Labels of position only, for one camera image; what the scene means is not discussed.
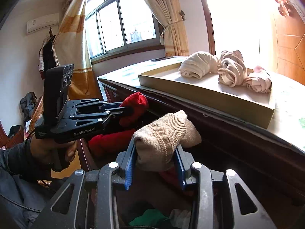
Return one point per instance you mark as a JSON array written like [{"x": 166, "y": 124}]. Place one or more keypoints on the person's left hand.
[{"x": 42, "y": 149}]

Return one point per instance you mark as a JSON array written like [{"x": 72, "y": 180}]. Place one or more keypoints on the shallow cardboard box tray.
[{"x": 238, "y": 101}]

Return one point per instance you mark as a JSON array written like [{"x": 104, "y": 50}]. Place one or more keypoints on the person's dark sleeve forearm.
[{"x": 18, "y": 161}]

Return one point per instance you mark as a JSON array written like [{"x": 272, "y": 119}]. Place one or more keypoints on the green cloud print tablecloth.
[{"x": 275, "y": 116}]

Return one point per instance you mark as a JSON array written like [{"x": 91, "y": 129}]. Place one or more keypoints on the tan knitted sock roll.
[{"x": 156, "y": 142}]

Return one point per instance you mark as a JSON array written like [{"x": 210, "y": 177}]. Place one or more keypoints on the double happiness door ornament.
[{"x": 284, "y": 8}]

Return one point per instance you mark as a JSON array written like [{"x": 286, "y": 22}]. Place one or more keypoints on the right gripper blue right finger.
[{"x": 182, "y": 163}]

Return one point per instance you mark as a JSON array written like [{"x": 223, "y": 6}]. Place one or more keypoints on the wooden door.
[{"x": 288, "y": 44}]

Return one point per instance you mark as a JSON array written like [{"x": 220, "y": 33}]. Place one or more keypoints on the yellow tied curtain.
[{"x": 174, "y": 36}]

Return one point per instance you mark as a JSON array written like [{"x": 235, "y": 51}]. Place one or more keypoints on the curtain tieback wall hook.
[{"x": 182, "y": 14}]

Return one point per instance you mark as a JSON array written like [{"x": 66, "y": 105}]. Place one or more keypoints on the black smartphone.
[{"x": 161, "y": 58}]

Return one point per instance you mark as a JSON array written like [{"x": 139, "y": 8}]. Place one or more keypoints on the window with dark frame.
[{"x": 120, "y": 27}]

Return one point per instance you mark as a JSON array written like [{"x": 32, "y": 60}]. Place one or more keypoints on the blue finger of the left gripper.
[
  {"x": 116, "y": 113},
  {"x": 103, "y": 105}
]

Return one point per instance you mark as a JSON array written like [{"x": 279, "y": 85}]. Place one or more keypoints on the bright red garment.
[{"x": 110, "y": 143}]

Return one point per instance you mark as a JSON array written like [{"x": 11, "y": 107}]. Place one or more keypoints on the orange striped left curtain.
[{"x": 71, "y": 48}]

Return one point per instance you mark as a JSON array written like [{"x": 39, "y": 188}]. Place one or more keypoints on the white air conditioner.
[{"x": 42, "y": 22}]

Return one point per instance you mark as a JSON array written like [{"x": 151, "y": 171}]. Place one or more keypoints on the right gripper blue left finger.
[{"x": 127, "y": 162}]

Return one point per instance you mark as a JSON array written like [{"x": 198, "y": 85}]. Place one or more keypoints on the white dotted underwear roll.
[{"x": 199, "y": 64}]

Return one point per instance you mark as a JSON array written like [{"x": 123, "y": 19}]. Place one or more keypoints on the pink garment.
[{"x": 258, "y": 81}]

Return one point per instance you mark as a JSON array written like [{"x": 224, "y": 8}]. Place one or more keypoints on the beige cream garment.
[{"x": 231, "y": 70}]

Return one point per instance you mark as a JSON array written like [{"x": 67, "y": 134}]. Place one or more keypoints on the green and navy garment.
[{"x": 153, "y": 218}]

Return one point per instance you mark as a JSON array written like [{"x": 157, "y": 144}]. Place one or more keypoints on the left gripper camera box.
[{"x": 55, "y": 93}]

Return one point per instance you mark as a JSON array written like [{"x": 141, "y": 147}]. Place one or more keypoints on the small red sock bundle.
[{"x": 137, "y": 105}]

